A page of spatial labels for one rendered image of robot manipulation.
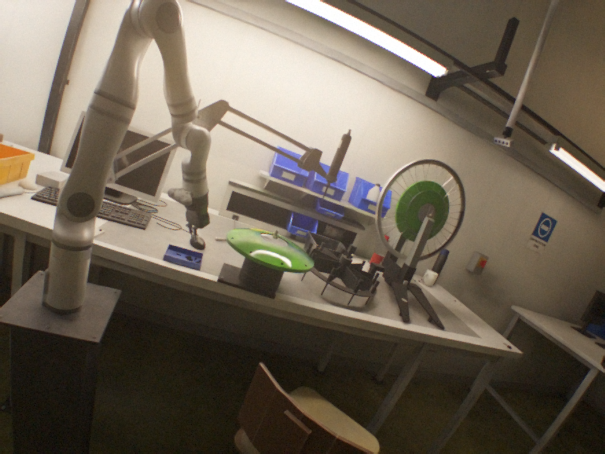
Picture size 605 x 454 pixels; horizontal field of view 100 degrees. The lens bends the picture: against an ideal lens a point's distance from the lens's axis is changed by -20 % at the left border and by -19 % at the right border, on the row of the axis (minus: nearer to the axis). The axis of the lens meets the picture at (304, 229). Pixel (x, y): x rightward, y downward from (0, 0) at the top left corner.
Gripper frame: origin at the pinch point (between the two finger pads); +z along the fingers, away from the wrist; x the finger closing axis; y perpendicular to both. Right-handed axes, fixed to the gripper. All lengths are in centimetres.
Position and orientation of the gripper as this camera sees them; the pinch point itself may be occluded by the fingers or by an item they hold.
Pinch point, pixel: (194, 241)
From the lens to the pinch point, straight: 105.8
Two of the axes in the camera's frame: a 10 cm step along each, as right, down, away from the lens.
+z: -1.3, 7.9, 6.0
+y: 5.2, -4.6, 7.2
